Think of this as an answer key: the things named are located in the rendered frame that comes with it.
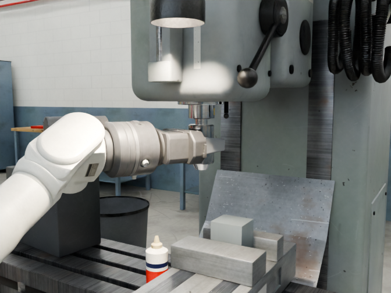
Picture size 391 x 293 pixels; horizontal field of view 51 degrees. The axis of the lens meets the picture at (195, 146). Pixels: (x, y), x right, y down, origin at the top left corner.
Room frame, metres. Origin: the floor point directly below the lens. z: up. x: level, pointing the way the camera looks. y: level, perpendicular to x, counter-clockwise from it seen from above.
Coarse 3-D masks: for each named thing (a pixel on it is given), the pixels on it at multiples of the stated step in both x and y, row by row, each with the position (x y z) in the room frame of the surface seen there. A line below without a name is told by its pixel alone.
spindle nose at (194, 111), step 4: (188, 108) 0.73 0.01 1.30; (192, 108) 0.72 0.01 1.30; (196, 108) 0.72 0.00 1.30; (200, 108) 0.71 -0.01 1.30; (204, 108) 0.71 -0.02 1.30; (208, 108) 0.72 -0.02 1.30; (212, 108) 0.72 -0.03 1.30; (188, 112) 0.73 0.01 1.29; (192, 112) 0.72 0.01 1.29; (196, 112) 0.72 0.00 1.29; (200, 112) 0.71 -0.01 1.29; (204, 112) 0.71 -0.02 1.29; (208, 112) 0.72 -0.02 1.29; (212, 112) 0.72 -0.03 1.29; (188, 116) 0.73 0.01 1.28; (192, 116) 0.72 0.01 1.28; (196, 116) 0.72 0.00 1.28; (200, 116) 0.71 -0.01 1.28; (204, 116) 0.71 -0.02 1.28; (208, 116) 0.72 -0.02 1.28; (212, 116) 0.72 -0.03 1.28
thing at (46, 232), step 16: (80, 192) 0.93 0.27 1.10; (96, 192) 0.97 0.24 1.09; (64, 208) 0.90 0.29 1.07; (80, 208) 0.93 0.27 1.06; (96, 208) 0.97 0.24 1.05; (48, 224) 0.91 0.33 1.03; (64, 224) 0.90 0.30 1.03; (80, 224) 0.93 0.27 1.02; (96, 224) 0.97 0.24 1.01; (32, 240) 0.95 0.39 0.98; (48, 240) 0.91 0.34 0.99; (64, 240) 0.90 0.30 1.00; (80, 240) 0.93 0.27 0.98; (96, 240) 0.97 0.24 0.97
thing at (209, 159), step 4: (204, 132) 0.72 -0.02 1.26; (208, 132) 0.72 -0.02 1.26; (212, 132) 0.73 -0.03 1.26; (204, 136) 0.72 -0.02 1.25; (208, 136) 0.72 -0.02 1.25; (212, 136) 0.73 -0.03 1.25; (208, 156) 0.72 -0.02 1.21; (212, 156) 0.73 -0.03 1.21; (204, 160) 0.72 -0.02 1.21; (208, 160) 0.72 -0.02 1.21; (212, 160) 0.73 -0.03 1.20; (196, 164) 0.72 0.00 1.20; (200, 164) 0.72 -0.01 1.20; (204, 164) 0.72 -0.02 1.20
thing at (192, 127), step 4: (192, 124) 0.73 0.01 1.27; (196, 124) 0.73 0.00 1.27; (204, 124) 0.73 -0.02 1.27; (208, 124) 0.73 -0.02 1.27; (212, 124) 0.73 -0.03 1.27; (192, 128) 0.72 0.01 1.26; (196, 128) 0.72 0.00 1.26; (200, 128) 0.71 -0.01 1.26; (204, 128) 0.72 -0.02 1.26; (208, 128) 0.72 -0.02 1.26; (212, 128) 0.73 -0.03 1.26
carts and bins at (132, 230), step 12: (108, 204) 2.85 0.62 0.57; (120, 204) 2.87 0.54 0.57; (132, 204) 2.85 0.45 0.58; (144, 204) 2.77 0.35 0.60; (108, 216) 2.41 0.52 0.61; (120, 216) 2.43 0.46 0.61; (132, 216) 2.47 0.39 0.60; (144, 216) 2.57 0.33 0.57; (108, 228) 2.42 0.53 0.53; (120, 228) 2.43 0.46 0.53; (132, 228) 2.48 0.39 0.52; (144, 228) 2.58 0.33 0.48; (120, 240) 2.44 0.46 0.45; (132, 240) 2.48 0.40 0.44; (144, 240) 2.59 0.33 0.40
